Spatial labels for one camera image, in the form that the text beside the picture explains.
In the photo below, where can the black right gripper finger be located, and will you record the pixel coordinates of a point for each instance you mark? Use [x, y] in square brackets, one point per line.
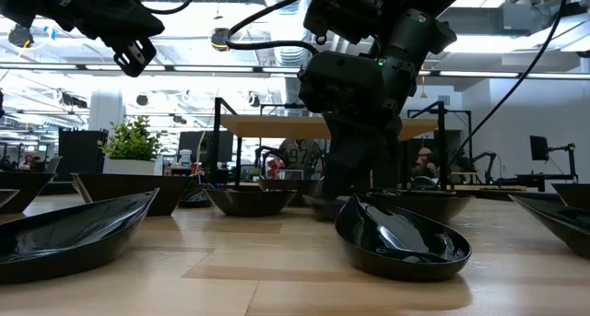
[387, 155]
[348, 159]

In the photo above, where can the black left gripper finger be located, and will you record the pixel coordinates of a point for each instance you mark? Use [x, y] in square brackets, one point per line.
[135, 58]

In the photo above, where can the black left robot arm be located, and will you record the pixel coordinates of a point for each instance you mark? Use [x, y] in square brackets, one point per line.
[27, 0]

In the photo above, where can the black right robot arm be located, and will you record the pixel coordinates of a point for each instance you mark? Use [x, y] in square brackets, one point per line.
[405, 21]

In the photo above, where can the black round mini bowl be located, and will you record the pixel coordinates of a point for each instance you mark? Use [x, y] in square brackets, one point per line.
[249, 201]
[290, 187]

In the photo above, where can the black oval mini plate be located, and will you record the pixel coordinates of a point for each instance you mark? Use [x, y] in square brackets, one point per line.
[428, 205]

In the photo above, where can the black teardrop mini plate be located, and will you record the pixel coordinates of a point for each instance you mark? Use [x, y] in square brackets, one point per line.
[401, 247]

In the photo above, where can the black leaf-shaped mini plate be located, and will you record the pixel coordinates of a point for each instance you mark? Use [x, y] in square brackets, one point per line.
[558, 224]
[64, 237]

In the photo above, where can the person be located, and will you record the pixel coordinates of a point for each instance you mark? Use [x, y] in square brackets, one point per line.
[423, 163]
[27, 161]
[302, 157]

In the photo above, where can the green plant in white pot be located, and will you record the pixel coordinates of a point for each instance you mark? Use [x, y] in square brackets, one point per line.
[131, 148]

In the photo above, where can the black computer monitor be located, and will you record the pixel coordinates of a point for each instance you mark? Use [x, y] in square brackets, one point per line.
[193, 145]

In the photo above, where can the black cabinet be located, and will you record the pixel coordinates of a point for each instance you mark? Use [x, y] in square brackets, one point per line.
[80, 155]

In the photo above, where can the white plastic bottle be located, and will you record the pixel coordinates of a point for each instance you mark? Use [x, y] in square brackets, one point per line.
[185, 158]

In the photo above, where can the wooden-top table with black frame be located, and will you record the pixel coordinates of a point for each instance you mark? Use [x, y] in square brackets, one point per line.
[276, 126]

